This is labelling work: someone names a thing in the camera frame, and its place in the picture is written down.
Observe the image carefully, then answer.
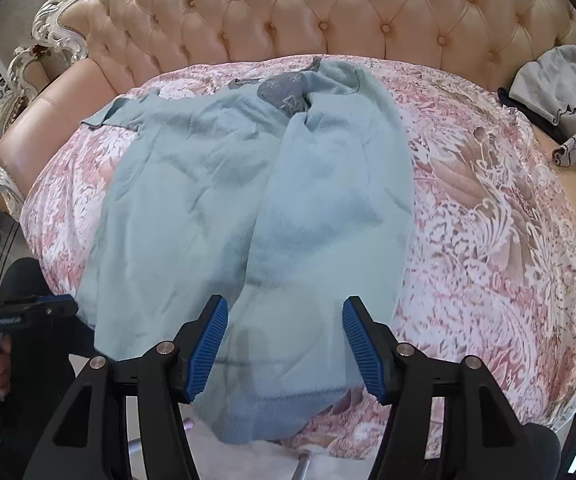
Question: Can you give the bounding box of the light blue sweater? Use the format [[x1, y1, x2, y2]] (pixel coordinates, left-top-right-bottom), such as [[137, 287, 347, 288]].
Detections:
[[76, 58, 414, 444]]

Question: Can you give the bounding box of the black office chair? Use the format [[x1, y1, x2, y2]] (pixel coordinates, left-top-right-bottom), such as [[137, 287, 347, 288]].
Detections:
[[0, 257, 99, 480]]

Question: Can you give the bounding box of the pink floral lace sofa cover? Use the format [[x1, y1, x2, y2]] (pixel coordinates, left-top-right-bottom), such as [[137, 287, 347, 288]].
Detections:
[[21, 55, 576, 458]]

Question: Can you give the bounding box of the peach leather armchair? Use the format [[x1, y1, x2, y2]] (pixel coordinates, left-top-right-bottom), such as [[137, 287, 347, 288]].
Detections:
[[0, 41, 88, 139]]

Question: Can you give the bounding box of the tufted peach leather sofa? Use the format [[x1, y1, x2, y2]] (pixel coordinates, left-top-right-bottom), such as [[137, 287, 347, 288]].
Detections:
[[0, 0, 576, 411]]

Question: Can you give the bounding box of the grey garment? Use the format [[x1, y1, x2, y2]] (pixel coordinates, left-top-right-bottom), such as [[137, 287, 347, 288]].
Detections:
[[509, 44, 576, 167]]

